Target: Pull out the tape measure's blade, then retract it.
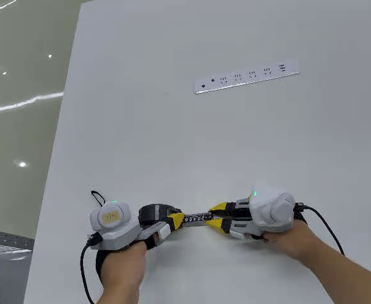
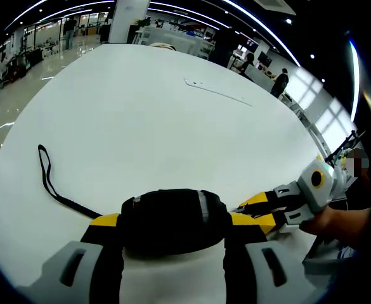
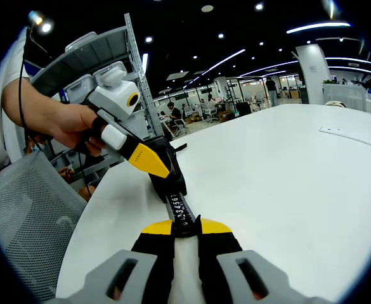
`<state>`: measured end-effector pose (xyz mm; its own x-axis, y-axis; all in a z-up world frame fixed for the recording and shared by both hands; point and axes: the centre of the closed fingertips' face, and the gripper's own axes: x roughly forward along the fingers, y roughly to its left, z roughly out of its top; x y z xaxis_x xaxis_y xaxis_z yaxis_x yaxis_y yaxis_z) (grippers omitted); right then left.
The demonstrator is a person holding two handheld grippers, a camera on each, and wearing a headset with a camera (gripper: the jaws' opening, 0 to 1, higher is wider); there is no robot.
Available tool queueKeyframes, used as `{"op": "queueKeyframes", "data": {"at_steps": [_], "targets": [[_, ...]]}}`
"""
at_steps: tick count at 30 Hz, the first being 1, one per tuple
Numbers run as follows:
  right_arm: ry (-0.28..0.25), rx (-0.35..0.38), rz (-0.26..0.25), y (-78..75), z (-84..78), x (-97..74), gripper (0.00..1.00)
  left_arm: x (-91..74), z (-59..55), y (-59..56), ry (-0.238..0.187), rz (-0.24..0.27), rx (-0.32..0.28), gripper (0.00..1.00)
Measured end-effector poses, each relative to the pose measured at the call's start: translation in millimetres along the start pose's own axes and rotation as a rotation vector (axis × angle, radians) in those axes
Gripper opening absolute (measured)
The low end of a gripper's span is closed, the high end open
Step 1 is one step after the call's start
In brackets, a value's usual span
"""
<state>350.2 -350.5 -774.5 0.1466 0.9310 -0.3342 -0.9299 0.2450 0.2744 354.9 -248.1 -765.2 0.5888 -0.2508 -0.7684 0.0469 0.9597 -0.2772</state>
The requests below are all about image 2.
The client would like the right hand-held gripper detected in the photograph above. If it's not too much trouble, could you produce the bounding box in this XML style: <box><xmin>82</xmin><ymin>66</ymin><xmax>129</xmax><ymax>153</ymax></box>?
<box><xmin>237</xmin><ymin>155</ymin><xmax>356</xmax><ymax>235</ymax></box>

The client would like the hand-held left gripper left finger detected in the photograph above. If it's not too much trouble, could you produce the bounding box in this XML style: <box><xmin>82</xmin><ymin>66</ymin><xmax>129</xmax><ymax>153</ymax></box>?
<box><xmin>16</xmin><ymin>213</ymin><xmax>125</xmax><ymax>304</ymax></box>

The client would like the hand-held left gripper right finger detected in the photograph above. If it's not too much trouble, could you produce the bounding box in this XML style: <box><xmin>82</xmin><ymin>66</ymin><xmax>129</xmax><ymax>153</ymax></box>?
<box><xmin>223</xmin><ymin>212</ymin><xmax>320</xmax><ymax>304</ymax></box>

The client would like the black tape measure with strap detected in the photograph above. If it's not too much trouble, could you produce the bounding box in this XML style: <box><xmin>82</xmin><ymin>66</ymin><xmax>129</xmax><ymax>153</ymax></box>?
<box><xmin>37</xmin><ymin>144</ymin><xmax>234</xmax><ymax>258</ymax></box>

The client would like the person's right forearm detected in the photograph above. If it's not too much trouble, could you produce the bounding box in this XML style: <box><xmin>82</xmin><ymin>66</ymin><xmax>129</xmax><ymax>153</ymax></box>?
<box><xmin>329</xmin><ymin>205</ymin><xmax>371</xmax><ymax>251</ymax></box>

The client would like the person's body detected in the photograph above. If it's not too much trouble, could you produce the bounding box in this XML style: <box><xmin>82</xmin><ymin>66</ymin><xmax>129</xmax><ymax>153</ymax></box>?
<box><xmin>340</xmin><ymin>167</ymin><xmax>371</xmax><ymax>257</ymax></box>

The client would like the black metal stand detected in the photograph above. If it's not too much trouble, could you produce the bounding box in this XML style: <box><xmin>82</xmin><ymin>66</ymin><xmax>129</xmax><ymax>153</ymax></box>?
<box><xmin>327</xmin><ymin>129</ymin><xmax>367</xmax><ymax>165</ymax></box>

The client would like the white flat plastic strip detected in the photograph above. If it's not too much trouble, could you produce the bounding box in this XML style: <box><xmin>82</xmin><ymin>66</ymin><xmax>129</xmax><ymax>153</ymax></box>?
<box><xmin>184</xmin><ymin>77</ymin><xmax>254</xmax><ymax>108</ymax></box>

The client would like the white office desk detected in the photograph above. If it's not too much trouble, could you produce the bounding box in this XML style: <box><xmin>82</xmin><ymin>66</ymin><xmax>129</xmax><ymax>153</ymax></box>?
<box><xmin>131</xmin><ymin>25</ymin><xmax>218</xmax><ymax>60</ymax></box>

